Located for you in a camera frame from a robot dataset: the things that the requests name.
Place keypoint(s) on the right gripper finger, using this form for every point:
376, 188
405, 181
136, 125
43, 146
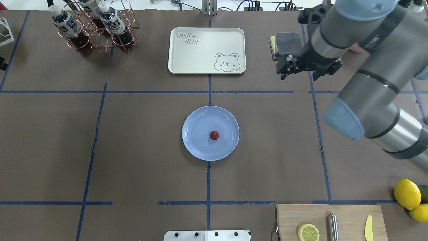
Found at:
329, 71
286, 66

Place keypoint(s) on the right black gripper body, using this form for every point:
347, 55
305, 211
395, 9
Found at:
313, 58

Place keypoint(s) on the red strawberry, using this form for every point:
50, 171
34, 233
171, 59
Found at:
214, 134

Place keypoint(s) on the blue round plate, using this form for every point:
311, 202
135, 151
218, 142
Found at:
198, 125

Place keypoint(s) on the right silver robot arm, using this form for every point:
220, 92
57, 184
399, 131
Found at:
394, 39

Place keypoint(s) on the grey folded cloth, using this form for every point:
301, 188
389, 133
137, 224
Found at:
285, 43

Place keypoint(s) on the pink bowl of ice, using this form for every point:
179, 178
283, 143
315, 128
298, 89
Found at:
357, 48

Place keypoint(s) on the cream bear tray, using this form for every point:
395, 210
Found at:
198, 50

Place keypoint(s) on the yellow lemon near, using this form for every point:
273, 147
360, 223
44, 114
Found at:
407, 194

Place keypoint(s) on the yellow lemon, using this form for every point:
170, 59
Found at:
420, 213
407, 194

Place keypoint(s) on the green lime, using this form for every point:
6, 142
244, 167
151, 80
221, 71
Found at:
423, 189

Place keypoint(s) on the lemon half slice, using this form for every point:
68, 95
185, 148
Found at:
308, 232

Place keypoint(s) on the yellow lemon far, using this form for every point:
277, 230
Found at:
420, 213

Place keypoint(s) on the yellow plastic knife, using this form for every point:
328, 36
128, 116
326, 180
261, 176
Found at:
369, 228

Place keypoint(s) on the dark drink bottle middle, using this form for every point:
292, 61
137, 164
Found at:
113, 22

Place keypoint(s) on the dark drink bottle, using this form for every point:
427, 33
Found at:
113, 22
92, 10
70, 30

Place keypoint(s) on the dark drink bottle back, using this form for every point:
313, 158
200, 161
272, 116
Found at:
92, 10

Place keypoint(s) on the dark drink bottle front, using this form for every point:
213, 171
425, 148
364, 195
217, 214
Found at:
70, 30

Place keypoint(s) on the white cup rack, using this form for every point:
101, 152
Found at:
6, 35

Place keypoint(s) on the aluminium frame post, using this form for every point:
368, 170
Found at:
209, 7

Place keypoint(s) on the silver black-capped knife handle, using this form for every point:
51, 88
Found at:
333, 227

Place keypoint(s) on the copper wire bottle rack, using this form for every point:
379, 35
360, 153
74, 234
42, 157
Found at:
99, 40

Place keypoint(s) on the white camera mast base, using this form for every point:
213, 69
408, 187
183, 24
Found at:
208, 235

